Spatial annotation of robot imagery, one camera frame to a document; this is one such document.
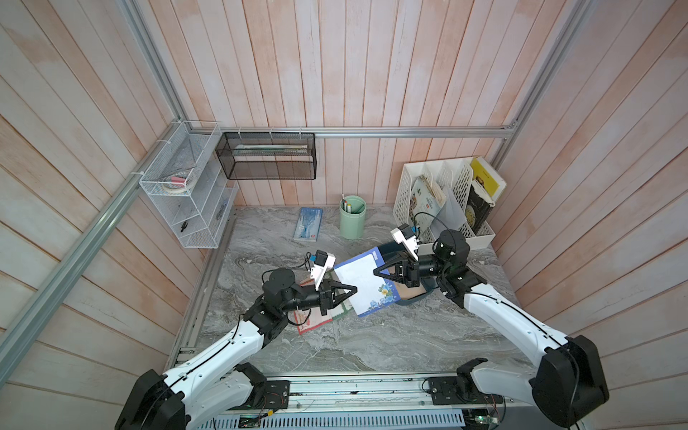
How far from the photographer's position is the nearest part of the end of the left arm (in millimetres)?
570

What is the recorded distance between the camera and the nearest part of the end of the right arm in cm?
59

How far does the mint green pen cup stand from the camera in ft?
3.39

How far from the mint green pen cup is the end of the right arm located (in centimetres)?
40

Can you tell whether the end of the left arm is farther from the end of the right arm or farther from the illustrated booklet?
the illustrated booklet
